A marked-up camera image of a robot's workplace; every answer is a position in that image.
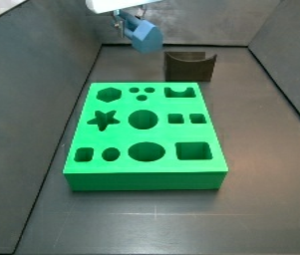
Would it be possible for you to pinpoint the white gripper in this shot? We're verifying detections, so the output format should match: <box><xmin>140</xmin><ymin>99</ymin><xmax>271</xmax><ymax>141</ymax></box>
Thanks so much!
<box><xmin>85</xmin><ymin>0</ymin><xmax>160</xmax><ymax>38</ymax></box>

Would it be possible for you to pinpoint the blue three prong object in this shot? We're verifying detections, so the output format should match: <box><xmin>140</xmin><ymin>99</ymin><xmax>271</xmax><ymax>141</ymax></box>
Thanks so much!
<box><xmin>117</xmin><ymin>10</ymin><xmax>162</xmax><ymax>54</ymax></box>

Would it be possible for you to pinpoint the black curved fixture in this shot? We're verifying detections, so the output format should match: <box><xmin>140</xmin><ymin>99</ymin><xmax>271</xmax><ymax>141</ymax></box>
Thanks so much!
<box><xmin>163</xmin><ymin>51</ymin><xmax>216</xmax><ymax>82</ymax></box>

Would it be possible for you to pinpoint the green shape sorting block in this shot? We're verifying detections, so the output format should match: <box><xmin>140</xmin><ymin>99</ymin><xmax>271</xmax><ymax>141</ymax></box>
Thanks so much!
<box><xmin>63</xmin><ymin>82</ymin><xmax>227</xmax><ymax>191</ymax></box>

